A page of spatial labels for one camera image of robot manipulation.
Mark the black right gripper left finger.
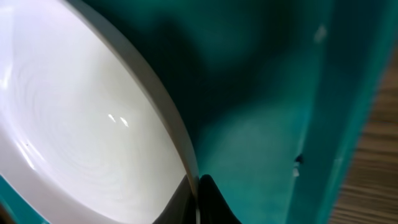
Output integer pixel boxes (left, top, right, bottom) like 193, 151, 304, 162
154, 176, 197, 224

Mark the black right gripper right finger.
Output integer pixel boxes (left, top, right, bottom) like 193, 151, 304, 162
198, 174, 241, 224

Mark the teal plastic tray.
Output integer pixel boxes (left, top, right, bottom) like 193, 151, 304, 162
0, 0, 398, 224

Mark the large pink plate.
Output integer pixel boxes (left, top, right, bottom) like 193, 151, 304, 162
1, 1, 200, 223

